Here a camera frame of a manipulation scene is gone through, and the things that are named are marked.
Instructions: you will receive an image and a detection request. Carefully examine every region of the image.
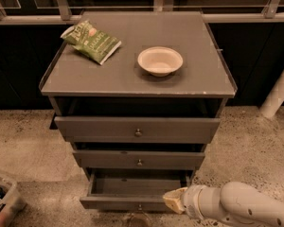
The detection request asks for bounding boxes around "grey bottom drawer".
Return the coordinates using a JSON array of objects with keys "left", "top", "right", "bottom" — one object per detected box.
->
[{"left": 80, "top": 168, "right": 194, "bottom": 212}]

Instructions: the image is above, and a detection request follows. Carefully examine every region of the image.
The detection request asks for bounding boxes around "grey drawer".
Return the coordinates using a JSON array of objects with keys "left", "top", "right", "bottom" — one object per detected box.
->
[
  {"left": 73, "top": 143, "right": 204, "bottom": 170},
  {"left": 55, "top": 97, "right": 220, "bottom": 144},
  {"left": 80, "top": 168, "right": 194, "bottom": 212}
]

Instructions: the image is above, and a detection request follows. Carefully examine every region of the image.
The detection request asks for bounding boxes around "grey middle drawer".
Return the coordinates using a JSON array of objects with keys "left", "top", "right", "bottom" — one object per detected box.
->
[{"left": 73, "top": 143, "right": 204, "bottom": 170}]

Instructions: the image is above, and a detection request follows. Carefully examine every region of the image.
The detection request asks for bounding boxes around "grey drawer cabinet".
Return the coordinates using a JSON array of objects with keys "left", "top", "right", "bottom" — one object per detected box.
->
[{"left": 38, "top": 10, "right": 238, "bottom": 179}]

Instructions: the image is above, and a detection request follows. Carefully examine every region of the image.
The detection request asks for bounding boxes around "grey top drawer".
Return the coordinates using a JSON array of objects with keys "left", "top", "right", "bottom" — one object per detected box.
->
[{"left": 55, "top": 97, "right": 220, "bottom": 144}]

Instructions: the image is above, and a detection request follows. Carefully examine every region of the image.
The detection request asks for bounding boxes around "round floor drain cover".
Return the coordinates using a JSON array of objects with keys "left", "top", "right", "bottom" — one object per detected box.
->
[{"left": 126, "top": 213, "right": 152, "bottom": 227}]

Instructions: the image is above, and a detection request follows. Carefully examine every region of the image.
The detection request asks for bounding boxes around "white paper bowl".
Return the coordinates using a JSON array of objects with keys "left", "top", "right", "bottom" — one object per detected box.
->
[{"left": 137, "top": 46, "right": 184, "bottom": 77}]

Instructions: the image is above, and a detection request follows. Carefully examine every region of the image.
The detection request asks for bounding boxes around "white slanted pole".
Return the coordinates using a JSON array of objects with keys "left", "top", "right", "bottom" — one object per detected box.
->
[{"left": 259, "top": 70, "right": 284, "bottom": 118}]

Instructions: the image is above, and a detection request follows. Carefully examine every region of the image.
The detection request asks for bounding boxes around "clear plastic storage bin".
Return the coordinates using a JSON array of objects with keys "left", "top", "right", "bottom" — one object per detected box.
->
[{"left": 0, "top": 173, "right": 27, "bottom": 227}]

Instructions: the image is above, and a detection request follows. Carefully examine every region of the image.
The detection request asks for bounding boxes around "green chip bag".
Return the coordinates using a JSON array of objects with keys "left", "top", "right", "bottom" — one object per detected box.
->
[{"left": 61, "top": 20, "right": 121, "bottom": 65}]

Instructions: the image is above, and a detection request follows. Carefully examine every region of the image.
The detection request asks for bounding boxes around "metal window railing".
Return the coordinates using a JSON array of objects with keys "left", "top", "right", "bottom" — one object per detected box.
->
[{"left": 0, "top": 0, "right": 284, "bottom": 25}]

